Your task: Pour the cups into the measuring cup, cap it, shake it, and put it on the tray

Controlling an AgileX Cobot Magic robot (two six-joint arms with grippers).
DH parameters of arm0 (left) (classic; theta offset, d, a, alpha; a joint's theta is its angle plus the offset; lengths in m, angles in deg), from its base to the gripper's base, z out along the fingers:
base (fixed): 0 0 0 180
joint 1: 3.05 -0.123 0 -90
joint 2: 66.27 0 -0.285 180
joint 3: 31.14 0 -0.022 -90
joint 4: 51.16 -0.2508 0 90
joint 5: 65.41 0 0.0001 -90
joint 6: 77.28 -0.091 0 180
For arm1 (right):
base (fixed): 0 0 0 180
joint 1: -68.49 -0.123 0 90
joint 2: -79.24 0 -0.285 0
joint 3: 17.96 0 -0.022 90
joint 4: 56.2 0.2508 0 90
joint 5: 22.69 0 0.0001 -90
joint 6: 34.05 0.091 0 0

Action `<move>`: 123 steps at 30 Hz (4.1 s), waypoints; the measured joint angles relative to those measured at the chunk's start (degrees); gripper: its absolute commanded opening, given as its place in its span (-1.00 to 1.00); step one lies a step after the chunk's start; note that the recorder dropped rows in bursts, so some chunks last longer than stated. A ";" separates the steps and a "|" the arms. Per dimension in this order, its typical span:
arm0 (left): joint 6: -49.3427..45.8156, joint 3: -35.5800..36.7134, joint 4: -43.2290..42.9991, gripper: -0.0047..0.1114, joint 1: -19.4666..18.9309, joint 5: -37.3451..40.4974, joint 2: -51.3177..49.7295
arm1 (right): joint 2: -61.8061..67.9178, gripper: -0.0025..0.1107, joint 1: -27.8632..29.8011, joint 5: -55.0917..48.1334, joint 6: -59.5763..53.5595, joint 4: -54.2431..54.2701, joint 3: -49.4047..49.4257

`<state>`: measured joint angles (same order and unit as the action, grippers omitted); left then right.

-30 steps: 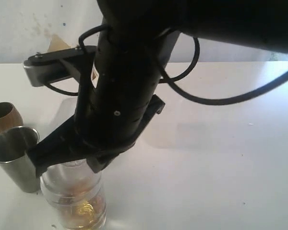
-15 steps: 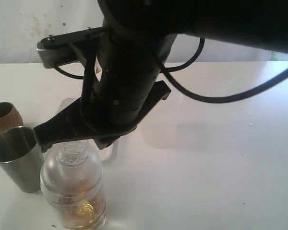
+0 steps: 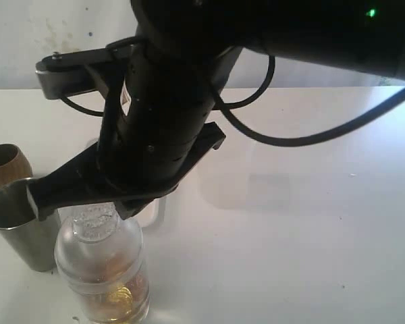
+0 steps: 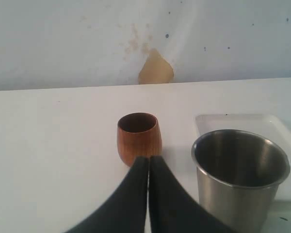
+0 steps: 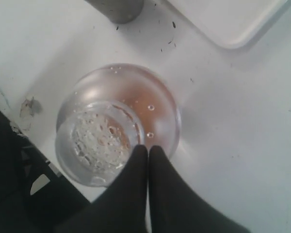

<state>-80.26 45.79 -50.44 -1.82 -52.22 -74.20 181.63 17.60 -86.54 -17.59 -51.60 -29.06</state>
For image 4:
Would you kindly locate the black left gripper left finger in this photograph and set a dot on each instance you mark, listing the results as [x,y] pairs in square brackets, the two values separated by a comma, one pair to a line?
[125,210]

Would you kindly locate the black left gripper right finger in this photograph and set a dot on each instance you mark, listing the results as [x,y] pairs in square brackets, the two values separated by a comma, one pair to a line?
[172,209]

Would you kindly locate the stainless steel tumbler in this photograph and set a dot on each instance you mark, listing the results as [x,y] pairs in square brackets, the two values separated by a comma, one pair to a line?
[238,174]

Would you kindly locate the brown wooden cup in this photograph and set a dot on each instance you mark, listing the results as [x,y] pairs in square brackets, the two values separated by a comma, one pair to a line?
[138,134]

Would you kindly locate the white rectangular tray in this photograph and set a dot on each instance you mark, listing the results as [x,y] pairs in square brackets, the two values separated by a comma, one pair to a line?
[265,125]

